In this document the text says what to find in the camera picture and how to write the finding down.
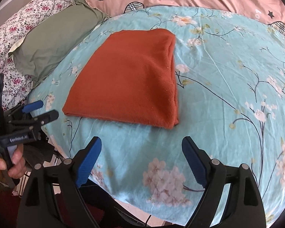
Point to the orange knit sweater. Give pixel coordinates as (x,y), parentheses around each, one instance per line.
(128,76)

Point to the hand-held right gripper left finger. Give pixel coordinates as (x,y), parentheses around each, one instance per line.
(87,163)

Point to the light blue floral blanket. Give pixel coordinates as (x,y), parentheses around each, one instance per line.
(228,87)

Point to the person's left hand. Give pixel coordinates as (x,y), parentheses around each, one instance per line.
(19,159)

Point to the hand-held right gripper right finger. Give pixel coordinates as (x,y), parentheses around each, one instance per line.
(196,163)

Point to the green pillow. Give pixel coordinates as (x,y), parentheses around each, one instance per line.
(54,38)

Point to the white floral quilt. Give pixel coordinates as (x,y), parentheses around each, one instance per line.
(4,52)

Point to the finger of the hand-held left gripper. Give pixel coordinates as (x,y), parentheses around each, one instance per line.
(33,105)
(48,116)

